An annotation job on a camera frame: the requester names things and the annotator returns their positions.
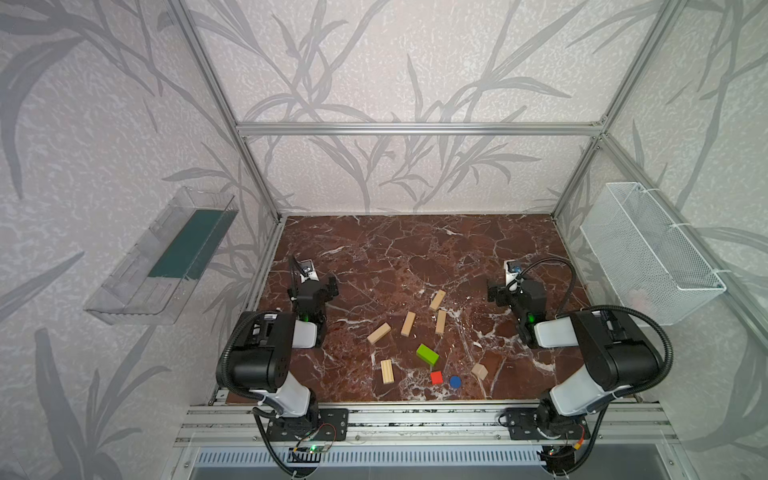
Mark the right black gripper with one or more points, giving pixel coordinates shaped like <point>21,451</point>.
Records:
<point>507,293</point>

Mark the green block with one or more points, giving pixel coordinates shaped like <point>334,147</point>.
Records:
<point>427,355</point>

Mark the wide striped wood block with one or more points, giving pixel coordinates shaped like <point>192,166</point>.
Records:
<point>387,372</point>

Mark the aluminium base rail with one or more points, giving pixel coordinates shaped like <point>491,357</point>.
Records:
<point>429,424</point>

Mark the white wire basket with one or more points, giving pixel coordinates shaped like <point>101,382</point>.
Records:
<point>639,246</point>

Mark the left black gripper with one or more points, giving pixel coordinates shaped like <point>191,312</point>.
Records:
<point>313,288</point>

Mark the aluminium frame crossbar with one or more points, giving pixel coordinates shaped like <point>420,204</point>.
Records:
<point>255,129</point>

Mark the red cube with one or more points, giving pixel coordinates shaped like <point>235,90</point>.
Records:
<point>436,377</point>

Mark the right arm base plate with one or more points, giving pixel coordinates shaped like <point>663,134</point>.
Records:
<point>541,423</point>

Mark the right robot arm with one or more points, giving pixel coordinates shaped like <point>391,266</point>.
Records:
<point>624,352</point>

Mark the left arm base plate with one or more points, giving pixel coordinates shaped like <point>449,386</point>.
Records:
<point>324,424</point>

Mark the plain wood block three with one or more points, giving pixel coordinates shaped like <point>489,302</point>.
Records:
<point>440,322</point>

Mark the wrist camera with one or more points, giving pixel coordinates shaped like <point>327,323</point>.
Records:
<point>305,269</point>
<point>512,272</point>

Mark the clear plastic bin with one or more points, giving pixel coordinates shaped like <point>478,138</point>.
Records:
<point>154,281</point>

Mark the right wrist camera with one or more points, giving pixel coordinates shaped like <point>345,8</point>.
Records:
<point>512,272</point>

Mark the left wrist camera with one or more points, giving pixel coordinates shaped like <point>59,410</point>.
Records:
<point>305,269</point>

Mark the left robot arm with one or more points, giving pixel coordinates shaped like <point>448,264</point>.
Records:
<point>255,362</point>

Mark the small wood cube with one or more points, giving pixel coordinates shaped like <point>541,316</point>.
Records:
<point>480,371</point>

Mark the plain wood block four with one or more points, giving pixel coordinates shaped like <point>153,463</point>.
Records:
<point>379,333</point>

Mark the pink object in basket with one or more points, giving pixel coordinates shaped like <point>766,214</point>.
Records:
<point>639,299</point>

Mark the plain wood block one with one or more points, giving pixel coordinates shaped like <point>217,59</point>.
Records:
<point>437,300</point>

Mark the plain wood block two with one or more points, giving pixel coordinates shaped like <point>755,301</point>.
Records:
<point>408,324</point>

